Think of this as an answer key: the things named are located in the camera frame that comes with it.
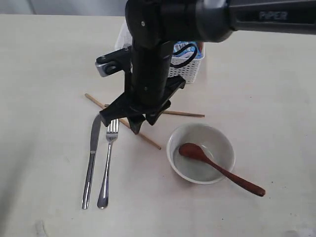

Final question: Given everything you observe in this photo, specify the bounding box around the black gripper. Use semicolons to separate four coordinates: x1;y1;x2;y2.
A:
99;76;186;135

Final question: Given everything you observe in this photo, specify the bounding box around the brown wooden chopstick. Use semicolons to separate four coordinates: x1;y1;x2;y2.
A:
84;93;161;150
104;104;205;118

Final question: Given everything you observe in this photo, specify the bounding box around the silver fork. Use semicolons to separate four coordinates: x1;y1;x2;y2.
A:
97;119;119;209

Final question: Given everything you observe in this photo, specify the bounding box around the silver table knife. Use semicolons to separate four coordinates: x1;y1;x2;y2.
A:
81;114;101;209

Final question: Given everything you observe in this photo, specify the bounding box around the brown wooden spoon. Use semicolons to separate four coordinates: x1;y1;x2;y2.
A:
179;143;266;197

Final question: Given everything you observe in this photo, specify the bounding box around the white perforated plastic basket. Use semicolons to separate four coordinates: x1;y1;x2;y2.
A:
114;22;205;83

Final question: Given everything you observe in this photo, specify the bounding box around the grey-green ceramic bowl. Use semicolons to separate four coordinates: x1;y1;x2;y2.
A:
166;123;236;185

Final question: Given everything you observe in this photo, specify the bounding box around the blue snack packet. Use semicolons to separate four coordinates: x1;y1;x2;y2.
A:
173;41;202;59

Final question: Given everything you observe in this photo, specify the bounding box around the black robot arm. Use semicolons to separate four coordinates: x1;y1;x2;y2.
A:
95;0;316;134

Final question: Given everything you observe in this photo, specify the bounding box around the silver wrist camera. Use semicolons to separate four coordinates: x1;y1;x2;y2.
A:
95;46;131;77

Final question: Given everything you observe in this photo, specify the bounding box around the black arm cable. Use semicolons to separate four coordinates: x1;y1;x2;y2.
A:
169;43;198;69

